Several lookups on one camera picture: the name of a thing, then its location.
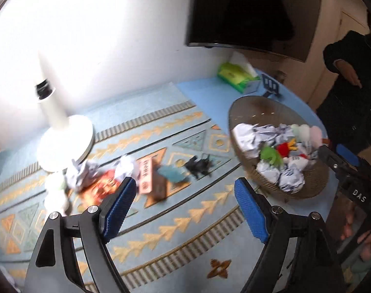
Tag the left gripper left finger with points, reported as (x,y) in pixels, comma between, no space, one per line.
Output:
(53,265)

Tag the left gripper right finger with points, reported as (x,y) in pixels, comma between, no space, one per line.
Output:
(315,266)

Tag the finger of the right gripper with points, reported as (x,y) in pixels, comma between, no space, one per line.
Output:
(348,155)

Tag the tricolor bear dango plush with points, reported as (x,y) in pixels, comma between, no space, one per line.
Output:
(305,134)

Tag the white chicken plush red comb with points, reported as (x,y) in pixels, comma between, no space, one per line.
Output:
(291,148)

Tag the green jelly toy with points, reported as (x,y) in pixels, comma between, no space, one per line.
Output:
(271,156)

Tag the orange snack bag plush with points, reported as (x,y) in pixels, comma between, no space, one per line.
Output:
(105,185)

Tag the pink rectangular box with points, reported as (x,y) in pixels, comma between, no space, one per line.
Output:
(151,183)

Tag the black spider toy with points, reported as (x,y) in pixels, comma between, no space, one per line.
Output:
(198,167)

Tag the translucent blue jelly toy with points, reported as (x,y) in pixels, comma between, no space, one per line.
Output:
(173,174)

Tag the large paper pile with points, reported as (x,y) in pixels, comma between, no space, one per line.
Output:
(287,179)

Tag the person in black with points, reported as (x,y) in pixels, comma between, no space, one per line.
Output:
(346,111)

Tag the tricolor dango plush left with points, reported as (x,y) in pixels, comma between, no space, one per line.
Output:
(56,199)

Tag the brown ribbed glass bowl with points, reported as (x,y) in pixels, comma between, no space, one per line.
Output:
(263,111)

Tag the black phone stand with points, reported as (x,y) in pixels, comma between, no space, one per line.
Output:
(271,86)

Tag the white desk lamp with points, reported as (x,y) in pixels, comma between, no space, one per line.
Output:
(69,138)

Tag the green tissue pack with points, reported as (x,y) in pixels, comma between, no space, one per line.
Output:
(240,74)

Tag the patterned blue table mat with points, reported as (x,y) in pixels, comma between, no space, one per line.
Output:
(183,229)

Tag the black wall monitor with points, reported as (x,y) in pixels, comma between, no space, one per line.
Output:
(282,27)

